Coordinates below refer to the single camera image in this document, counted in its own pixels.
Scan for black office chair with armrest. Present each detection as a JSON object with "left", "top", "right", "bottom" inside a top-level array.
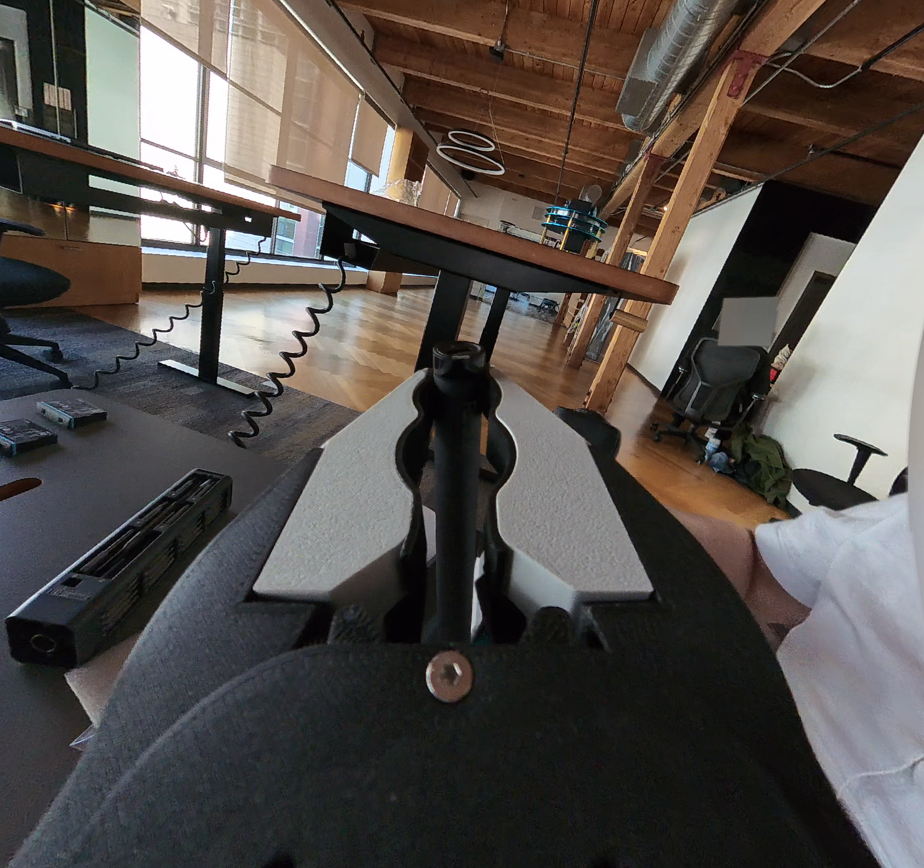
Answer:
[{"left": 790, "top": 434, "right": 911, "bottom": 511}]

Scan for person's right forearm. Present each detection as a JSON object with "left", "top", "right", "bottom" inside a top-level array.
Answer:
[{"left": 667, "top": 507, "right": 813, "bottom": 656}]

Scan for beige roller blind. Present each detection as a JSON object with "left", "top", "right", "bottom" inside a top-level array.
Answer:
[{"left": 137, "top": 0, "right": 362, "bottom": 205}]

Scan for small black flat box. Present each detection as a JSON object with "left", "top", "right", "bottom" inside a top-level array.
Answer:
[
  {"left": 0, "top": 419, "right": 59, "bottom": 456},
  {"left": 36, "top": 399, "right": 108, "bottom": 427}
]

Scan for thick wooden post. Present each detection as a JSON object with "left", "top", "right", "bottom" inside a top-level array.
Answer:
[
  {"left": 566, "top": 153, "right": 658, "bottom": 367},
  {"left": 586, "top": 52, "right": 766, "bottom": 410}
]

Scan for green cloth bag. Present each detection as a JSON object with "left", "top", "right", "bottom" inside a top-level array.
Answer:
[{"left": 725, "top": 428, "right": 791, "bottom": 504}]

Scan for black electric screwdriver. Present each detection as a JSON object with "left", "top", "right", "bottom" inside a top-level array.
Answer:
[{"left": 431, "top": 343, "right": 486, "bottom": 644}]

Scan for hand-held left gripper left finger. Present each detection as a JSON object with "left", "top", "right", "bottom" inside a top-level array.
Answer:
[{"left": 253, "top": 369, "right": 436, "bottom": 605}]

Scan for dark grey desk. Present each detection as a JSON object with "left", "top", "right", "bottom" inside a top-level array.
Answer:
[{"left": 0, "top": 388, "right": 319, "bottom": 862}]

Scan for ring pendant lamp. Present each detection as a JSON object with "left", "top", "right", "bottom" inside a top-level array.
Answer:
[{"left": 436, "top": 129, "right": 506, "bottom": 176}]

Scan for black coiled cable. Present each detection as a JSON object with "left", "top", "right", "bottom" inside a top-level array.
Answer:
[
  {"left": 230, "top": 260, "right": 349, "bottom": 448},
  {"left": 72, "top": 233, "right": 268, "bottom": 389}
]

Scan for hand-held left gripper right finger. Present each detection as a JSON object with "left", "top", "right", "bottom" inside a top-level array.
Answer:
[{"left": 469, "top": 376, "right": 656, "bottom": 616}]

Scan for silver ventilation duct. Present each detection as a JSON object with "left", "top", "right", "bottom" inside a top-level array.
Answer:
[{"left": 617, "top": 0, "right": 802, "bottom": 134}]

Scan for black swivel chair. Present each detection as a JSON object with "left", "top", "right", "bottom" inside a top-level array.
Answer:
[{"left": 0, "top": 217, "right": 73, "bottom": 389}]

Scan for low wooden cabinet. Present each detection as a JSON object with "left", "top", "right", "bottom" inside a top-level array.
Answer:
[{"left": 0, "top": 186, "right": 141, "bottom": 306}]

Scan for black screwdriver bit case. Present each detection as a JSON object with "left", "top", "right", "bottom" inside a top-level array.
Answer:
[{"left": 6, "top": 470, "right": 233, "bottom": 667}]

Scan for blue tiered robot chassis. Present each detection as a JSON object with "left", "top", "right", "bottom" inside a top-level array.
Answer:
[{"left": 541, "top": 198, "right": 607, "bottom": 254}]

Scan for wooden standing desk black legs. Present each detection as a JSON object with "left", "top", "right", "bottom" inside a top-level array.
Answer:
[
  {"left": 269, "top": 164, "right": 680, "bottom": 378},
  {"left": 0, "top": 125, "right": 300, "bottom": 396}
]

